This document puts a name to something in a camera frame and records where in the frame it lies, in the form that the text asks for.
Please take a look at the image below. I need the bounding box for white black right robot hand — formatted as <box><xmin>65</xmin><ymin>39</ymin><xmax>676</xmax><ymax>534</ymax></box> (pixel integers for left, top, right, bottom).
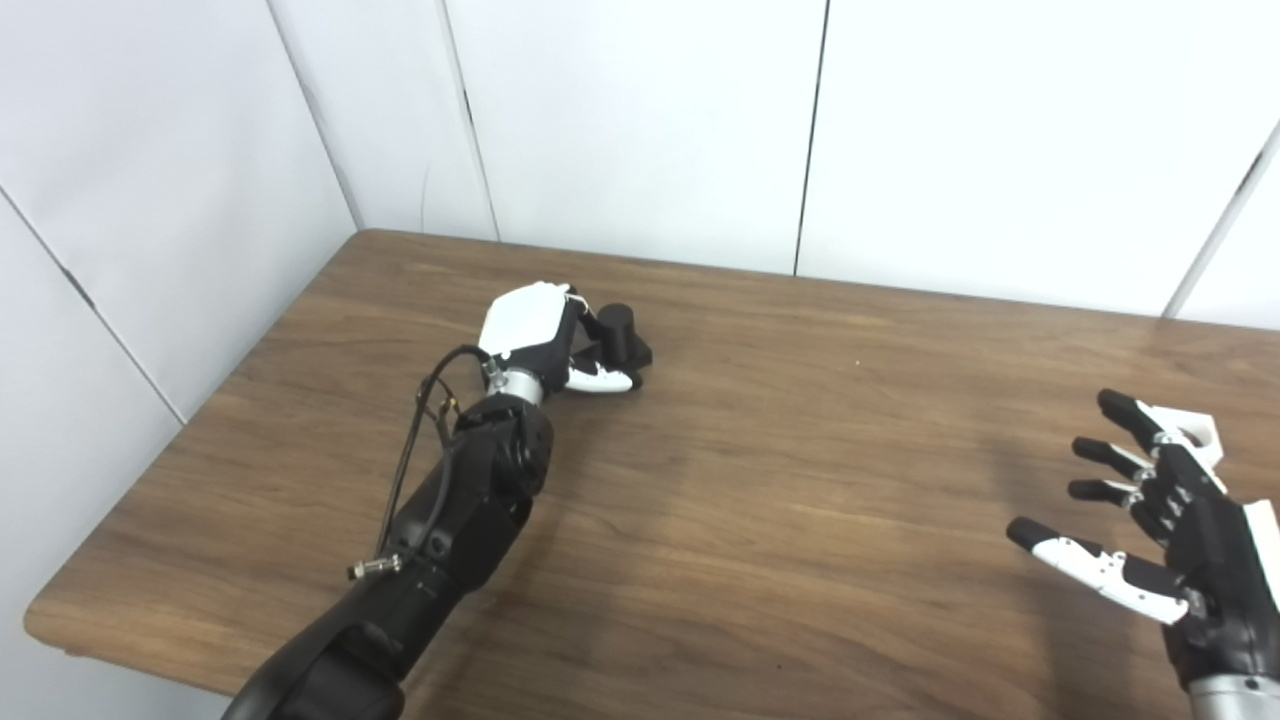
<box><xmin>1006</xmin><ymin>388</ymin><xmax>1280</xmax><ymax>691</ymax></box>

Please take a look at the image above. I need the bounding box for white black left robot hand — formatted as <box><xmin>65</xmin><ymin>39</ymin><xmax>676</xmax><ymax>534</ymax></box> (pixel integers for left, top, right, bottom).
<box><xmin>478</xmin><ymin>282</ymin><xmax>646</xmax><ymax>401</ymax></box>

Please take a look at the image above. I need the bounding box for black peg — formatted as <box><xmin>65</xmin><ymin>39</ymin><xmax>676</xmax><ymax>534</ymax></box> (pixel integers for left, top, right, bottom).
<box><xmin>572</xmin><ymin>303</ymin><xmax>654</xmax><ymax>376</ymax></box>

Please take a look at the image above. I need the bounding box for white square piece with hole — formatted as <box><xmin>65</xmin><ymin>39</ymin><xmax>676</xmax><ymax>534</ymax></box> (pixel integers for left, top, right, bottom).
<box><xmin>1140</xmin><ymin>402</ymin><xmax>1226</xmax><ymax>471</ymax></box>

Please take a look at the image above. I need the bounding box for thin black wrist wire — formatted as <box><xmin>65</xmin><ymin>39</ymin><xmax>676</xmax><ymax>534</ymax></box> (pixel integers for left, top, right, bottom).
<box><xmin>420</xmin><ymin>375</ymin><xmax>463</xmax><ymax>453</ymax></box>

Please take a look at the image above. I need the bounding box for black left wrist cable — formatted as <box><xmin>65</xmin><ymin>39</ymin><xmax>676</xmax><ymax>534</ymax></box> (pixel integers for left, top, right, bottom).
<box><xmin>348</xmin><ymin>345</ymin><xmax>501</xmax><ymax>583</ymax></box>

